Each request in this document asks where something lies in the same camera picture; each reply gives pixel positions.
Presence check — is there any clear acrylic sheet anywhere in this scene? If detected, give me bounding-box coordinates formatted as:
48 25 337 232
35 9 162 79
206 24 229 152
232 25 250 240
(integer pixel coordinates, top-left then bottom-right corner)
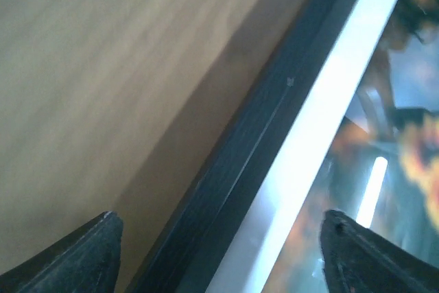
207 0 438 292

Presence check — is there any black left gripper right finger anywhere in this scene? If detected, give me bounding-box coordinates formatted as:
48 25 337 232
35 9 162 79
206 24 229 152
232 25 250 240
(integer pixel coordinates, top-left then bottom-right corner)
320 209 438 293

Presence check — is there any black picture frame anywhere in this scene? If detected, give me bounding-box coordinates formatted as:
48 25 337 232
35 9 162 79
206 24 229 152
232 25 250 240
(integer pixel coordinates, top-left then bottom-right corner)
127 0 356 292

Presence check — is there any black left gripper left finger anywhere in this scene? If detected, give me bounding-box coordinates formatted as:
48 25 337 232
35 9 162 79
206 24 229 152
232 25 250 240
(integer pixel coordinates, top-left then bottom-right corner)
1 211 123 292

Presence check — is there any sunflower photo print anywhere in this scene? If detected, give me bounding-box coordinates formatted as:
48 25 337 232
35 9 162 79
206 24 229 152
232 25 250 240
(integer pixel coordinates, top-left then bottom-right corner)
263 0 438 292

